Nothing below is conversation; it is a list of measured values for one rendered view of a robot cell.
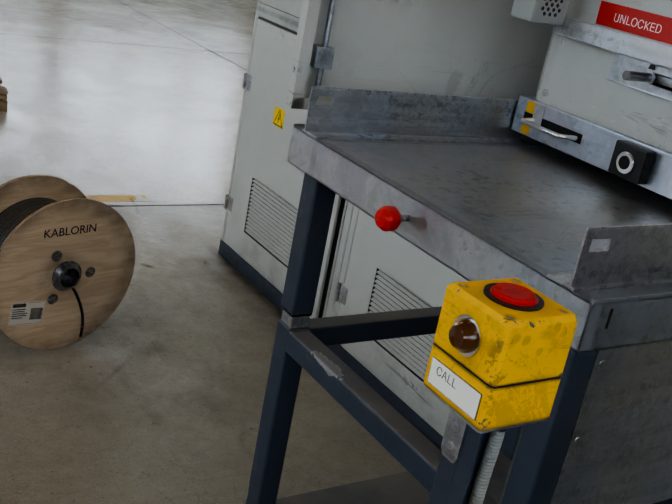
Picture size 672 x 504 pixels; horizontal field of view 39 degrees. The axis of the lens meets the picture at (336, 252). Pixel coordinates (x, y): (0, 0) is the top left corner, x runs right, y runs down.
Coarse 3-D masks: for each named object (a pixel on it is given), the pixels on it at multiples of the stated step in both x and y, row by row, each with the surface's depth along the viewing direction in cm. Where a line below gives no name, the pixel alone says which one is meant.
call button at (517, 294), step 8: (496, 288) 76; (504, 288) 76; (512, 288) 76; (520, 288) 77; (496, 296) 75; (504, 296) 75; (512, 296) 75; (520, 296) 75; (528, 296) 75; (520, 304) 74; (528, 304) 75; (536, 304) 75
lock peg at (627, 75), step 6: (654, 66) 136; (624, 72) 134; (630, 72) 134; (636, 72) 134; (642, 72) 135; (648, 72) 136; (624, 78) 134; (630, 78) 134; (636, 78) 134; (642, 78) 135; (648, 78) 136; (654, 78) 136; (648, 84) 137
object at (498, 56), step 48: (336, 0) 154; (384, 0) 157; (432, 0) 160; (480, 0) 163; (336, 48) 157; (384, 48) 160; (432, 48) 163; (480, 48) 167; (528, 48) 170; (288, 96) 156; (480, 96) 171
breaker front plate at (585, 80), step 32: (576, 0) 148; (608, 0) 143; (640, 0) 138; (576, 64) 148; (608, 64) 143; (640, 64) 138; (544, 96) 154; (576, 96) 149; (608, 96) 143; (640, 96) 138; (640, 128) 139
